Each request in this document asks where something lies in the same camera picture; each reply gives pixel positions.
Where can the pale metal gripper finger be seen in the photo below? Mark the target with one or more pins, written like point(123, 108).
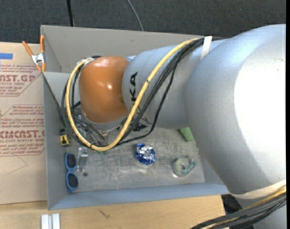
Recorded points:
point(85, 159)
point(80, 161)

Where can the blue sunglasses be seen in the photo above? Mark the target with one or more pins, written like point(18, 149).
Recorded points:
point(71, 180)

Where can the grey metal bin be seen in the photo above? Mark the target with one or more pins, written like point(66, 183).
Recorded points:
point(126, 175)

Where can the blue and silver crumpled packet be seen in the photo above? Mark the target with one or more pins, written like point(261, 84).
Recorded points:
point(145, 154)

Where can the brown cardboard board red print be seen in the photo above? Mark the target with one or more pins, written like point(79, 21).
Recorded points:
point(21, 170)

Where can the green flat block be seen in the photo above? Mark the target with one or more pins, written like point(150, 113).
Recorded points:
point(186, 134)

